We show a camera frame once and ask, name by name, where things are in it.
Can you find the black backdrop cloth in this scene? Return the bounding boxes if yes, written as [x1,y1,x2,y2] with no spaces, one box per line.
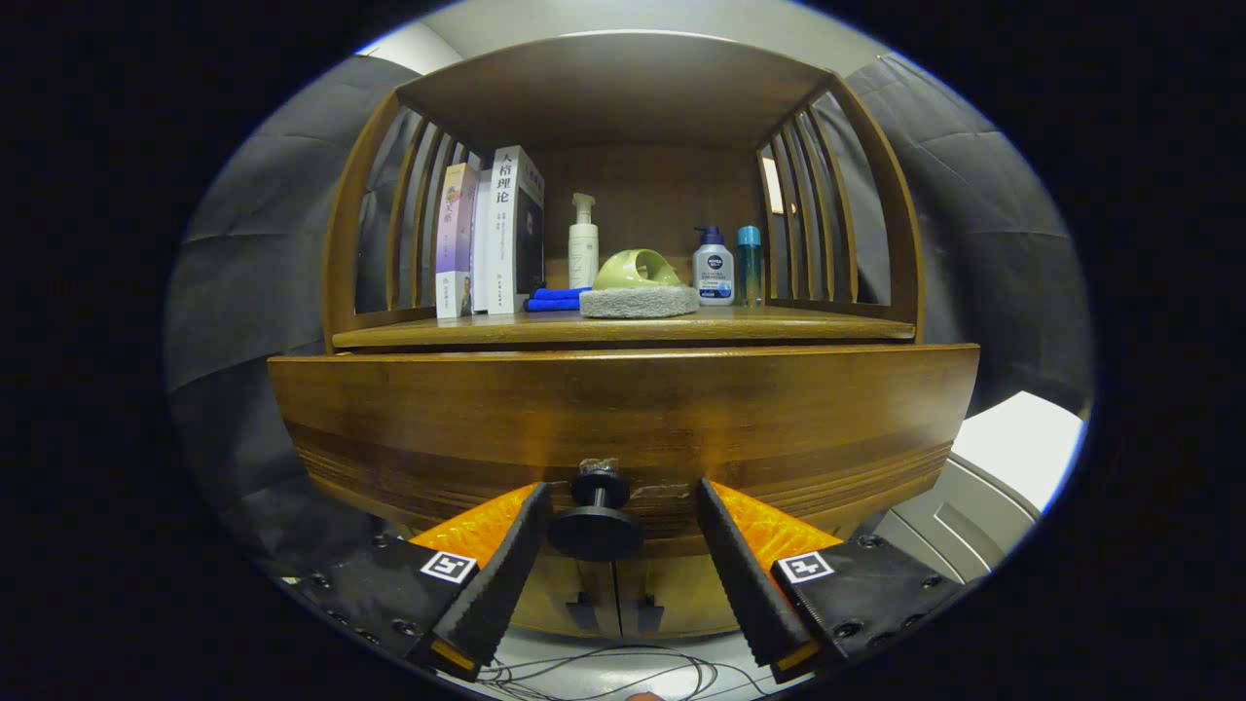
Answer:
[164,54,1093,575]

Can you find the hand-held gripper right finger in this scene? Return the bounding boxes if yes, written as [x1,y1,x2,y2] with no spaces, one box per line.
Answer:
[697,477,974,684]

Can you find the white lotion bottle blue cap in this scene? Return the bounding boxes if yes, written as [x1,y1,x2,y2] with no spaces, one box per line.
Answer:
[692,226,737,308]

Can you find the green handled scrub sponge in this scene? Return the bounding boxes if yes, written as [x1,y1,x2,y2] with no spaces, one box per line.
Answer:
[579,248,701,320]

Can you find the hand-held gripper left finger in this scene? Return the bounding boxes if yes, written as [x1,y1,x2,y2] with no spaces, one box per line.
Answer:
[292,482,553,683]

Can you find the floor cables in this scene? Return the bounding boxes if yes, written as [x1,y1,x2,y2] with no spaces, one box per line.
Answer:
[477,643,751,701]

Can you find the brown wooden cabinet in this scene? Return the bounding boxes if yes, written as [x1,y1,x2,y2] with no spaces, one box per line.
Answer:
[321,29,926,642]

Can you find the wooden cabinet door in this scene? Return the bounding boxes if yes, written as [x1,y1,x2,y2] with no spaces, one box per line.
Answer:
[613,555,751,639]
[511,560,619,639]

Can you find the white pump bottle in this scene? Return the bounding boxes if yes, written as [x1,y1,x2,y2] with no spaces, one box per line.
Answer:
[568,192,601,290]

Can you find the thick white book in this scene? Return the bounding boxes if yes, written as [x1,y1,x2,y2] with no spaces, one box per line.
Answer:
[487,145,546,315]

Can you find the blue folded cloth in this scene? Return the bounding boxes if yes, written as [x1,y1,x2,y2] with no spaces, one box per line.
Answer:
[525,285,592,313]

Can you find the purple book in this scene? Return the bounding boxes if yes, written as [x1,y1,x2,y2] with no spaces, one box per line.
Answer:
[435,163,480,320]

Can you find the white table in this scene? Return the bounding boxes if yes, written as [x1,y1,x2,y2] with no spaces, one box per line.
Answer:
[949,390,1084,512]

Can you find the thin white book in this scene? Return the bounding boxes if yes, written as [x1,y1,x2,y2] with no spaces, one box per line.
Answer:
[472,167,497,314]

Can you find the teal slim bottle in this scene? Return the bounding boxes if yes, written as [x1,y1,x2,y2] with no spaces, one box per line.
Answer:
[736,225,764,308]

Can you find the wooden countertop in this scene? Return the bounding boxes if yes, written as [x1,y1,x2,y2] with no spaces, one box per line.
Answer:
[331,304,916,351]

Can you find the grey ribbed plastic panel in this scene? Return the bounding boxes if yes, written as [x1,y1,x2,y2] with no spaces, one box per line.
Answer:
[871,453,1043,585]

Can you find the wooden drawer with black knob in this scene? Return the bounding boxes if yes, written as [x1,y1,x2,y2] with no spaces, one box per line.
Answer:
[268,343,981,564]

